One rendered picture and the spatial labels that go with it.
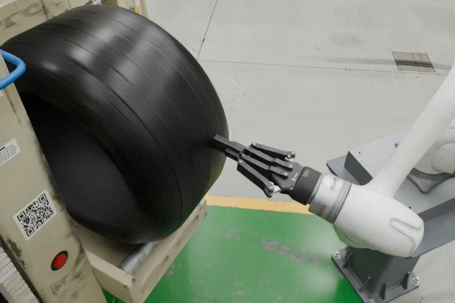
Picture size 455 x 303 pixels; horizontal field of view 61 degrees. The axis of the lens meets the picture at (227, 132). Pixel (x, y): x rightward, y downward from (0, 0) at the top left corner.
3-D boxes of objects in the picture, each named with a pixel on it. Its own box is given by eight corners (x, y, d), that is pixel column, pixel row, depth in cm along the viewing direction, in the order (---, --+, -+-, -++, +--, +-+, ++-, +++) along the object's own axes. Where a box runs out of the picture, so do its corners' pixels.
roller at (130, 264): (118, 281, 100) (129, 285, 98) (109, 270, 98) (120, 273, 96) (191, 191, 124) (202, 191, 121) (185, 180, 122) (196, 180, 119)
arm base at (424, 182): (411, 138, 160) (416, 128, 156) (458, 174, 146) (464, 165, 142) (378, 155, 154) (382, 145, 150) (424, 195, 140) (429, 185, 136)
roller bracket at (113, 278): (135, 306, 97) (128, 287, 91) (25, 240, 112) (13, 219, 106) (143, 295, 100) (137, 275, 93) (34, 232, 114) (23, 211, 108)
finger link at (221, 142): (241, 159, 85) (240, 161, 84) (213, 145, 87) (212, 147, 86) (243, 149, 83) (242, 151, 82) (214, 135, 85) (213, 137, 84)
